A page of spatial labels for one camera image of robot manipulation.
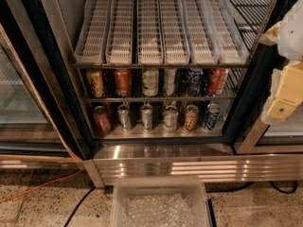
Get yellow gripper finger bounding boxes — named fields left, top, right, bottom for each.
left=258, top=21, right=281, bottom=46
left=260, top=61, right=303, bottom=125

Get red coke can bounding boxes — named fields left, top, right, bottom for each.
left=115, top=69, right=132, bottom=96

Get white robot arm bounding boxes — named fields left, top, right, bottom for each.
left=258, top=0, right=303, bottom=125

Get clear can glide tray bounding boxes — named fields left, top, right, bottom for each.
left=182, top=0, right=219, bottom=65
left=206, top=0, right=249, bottom=64
left=137, top=0, right=163, bottom=65
left=74, top=0, right=111, bottom=64
left=105, top=0, right=134, bottom=65
left=159, top=0, right=190, bottom=65

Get right glass fridge door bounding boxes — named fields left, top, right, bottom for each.
left=234, top=59, right=303, bottom=155

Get glass fridge door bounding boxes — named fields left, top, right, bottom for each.
left=234, top=59, right=303, bottom=155
left=0, top=25, right=82, bottom=169

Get red can middle shelf right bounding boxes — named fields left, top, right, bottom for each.
left=206, top=68, right=229, bottom=95

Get blue can bottom shelf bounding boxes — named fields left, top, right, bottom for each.
left=202, top=103, right=220, bottom=131

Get blue can shelf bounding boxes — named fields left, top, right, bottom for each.
left=202, top=103, right=220, bottom=131
left=186, top=68, right=204, bottom=96

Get blue can middle shelf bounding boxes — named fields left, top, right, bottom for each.
left=186, top=68, right=204, bottom=96

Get orange can bottom shelf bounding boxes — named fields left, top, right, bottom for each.
left=183, top=105, right=199, bottom=131

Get stainless steel fridge base grille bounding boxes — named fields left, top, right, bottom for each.
left=83, top=144, right=303, bottom=188

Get silver slim can middle shelf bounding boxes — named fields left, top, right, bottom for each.
left=164, top=68, right=177, bottom=96

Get silver slim can shelf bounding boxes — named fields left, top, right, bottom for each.
left=141, top=104, right=152, bottom=131
left=164, top=68, right=177, bottom=96

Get white can middle shelf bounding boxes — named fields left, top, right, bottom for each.
left=142, top=69, right=159, bottom=96

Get silver slim can bottom shelf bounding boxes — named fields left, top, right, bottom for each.
left=141, top=104, right=152, bottom=131

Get silver can bottom shelf left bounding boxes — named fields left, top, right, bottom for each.
left=117, top=104, right=132, bottom=131

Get brown patterned can middle shelf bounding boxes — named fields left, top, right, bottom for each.
left=86, top=70, right=105, bottom=98

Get red-brown can bottom shelf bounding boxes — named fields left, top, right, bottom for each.
left=93, top=106, right=112, bottom=132

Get left glass fridge door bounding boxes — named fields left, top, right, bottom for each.
left=0, top=25, right=82, bottom=169

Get clear plastic bin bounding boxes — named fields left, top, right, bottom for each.
left=110, top=176, right=213, bottom=227

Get top wire shelf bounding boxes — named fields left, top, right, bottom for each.
left=75, top=0, right=273, bottom=69

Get wire shelf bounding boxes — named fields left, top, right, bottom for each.
left=84, top=69, right=241, bottom=103
left=75, top=0, right=273, bottom=69

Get black cable right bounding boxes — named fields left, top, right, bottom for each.
left=206, top=180, right=298, bottom=195

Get black cable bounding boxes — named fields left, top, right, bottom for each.
left=62, top=186, right=97, bottom=227
left=206, top=180, right=298, bottom=195

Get middle wire shelf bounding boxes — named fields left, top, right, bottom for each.
left=84, top=69, right=241, bottom=103

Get orange cable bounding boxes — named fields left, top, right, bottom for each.
left=0, top=168, right=84, bottom=205

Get black cable left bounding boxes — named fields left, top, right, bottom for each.
left=62, top=186, right=97, bottom=227

